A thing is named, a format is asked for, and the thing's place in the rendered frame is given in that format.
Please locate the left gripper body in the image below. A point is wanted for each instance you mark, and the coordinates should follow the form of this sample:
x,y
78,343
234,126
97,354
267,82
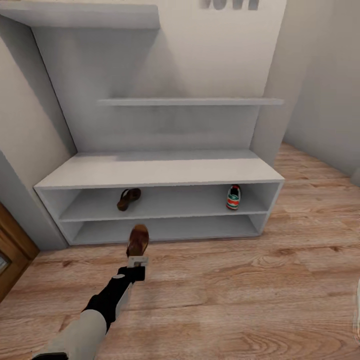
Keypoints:
x,y
138,272

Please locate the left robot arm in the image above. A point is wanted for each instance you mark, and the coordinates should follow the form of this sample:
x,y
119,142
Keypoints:
x,y
81,339

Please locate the sandal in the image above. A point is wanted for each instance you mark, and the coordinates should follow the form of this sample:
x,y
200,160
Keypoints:
x,y
128,196
139,240

